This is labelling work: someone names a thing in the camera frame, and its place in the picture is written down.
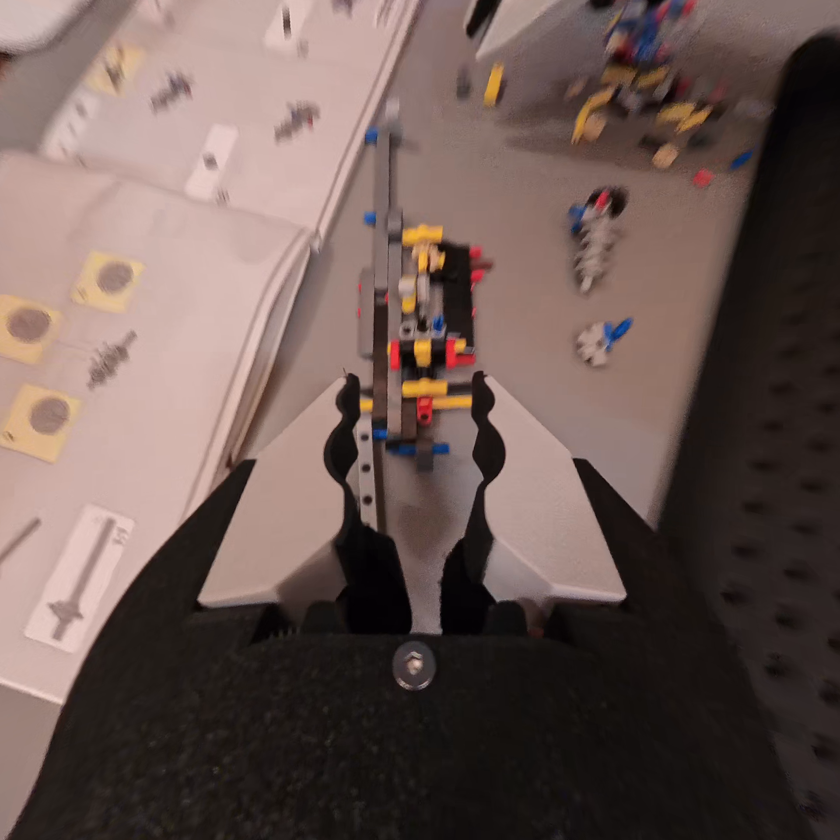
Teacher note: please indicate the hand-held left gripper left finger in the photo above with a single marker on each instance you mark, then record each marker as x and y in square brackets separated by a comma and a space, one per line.
[275, 525]

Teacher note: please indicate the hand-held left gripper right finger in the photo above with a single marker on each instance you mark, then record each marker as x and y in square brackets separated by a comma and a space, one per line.
[551, 525]

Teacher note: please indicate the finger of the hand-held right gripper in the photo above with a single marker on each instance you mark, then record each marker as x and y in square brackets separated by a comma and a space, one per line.
[531, 26]

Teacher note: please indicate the grey lego gear shaft assembly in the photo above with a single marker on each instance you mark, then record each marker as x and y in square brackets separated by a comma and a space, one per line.
[597, 243]

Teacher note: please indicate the long dark lego chassis assembly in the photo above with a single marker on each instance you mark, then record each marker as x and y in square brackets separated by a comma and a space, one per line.
[420, 315]

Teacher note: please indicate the yellow lego liftarm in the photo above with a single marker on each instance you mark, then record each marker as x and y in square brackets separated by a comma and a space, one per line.
[494, 85]

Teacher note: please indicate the dark grey lego connector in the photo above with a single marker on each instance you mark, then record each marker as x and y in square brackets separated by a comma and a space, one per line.
[464, 82]

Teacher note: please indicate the scattered lego pins and connectors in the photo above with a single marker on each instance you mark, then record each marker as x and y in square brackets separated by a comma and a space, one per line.
[649, 85]

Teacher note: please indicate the small grey and blue lego piece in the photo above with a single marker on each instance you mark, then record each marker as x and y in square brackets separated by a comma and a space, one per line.
[600, 344]

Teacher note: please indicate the open instruction booklet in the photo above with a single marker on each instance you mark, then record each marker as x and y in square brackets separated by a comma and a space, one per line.
[164, 295]

